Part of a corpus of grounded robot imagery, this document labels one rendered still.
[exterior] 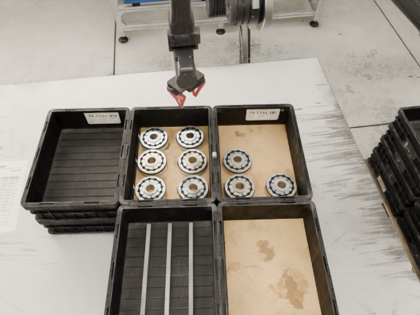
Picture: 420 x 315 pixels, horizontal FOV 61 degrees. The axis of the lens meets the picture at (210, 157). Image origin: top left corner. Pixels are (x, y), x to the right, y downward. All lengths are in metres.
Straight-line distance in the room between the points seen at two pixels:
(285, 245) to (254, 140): 0.41
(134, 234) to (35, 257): 0.38
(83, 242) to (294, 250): 0.72
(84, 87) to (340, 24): 2.41
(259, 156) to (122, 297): 0.66
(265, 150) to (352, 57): 1.97
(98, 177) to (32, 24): 2.52
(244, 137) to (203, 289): 0.58
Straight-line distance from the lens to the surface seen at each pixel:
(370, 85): 2.98
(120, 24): 3.12
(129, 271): 1.14
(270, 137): 1.37
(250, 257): 1.13
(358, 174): 1.52
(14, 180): 1.59
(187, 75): 0.95
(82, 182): 1.32
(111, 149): 1.36
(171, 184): 1.24
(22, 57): 3.33
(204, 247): 1.14
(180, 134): 1.33
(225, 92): 1.69
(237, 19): 1.40
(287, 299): 1.11
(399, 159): 2.03
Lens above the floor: 1.90
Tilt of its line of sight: 56 degrees down
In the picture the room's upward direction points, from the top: straight up
